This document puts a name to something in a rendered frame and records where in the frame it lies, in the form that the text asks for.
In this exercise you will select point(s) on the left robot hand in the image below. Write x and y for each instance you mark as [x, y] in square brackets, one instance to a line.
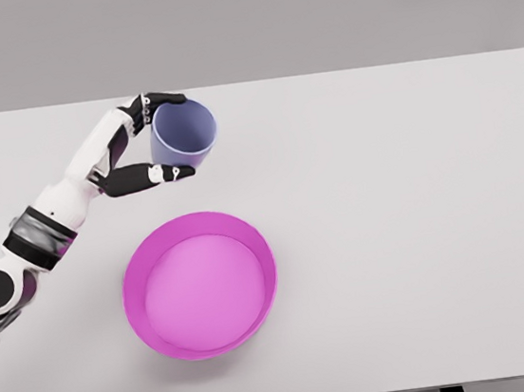
[98, 146]

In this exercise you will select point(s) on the blue-purple cup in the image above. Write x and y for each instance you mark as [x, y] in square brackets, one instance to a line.
[182, 134]

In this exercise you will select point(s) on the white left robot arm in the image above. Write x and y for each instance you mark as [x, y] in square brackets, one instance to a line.
[50, 222]

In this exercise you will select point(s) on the pink round plate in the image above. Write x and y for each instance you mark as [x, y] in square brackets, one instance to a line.
[201, 287]

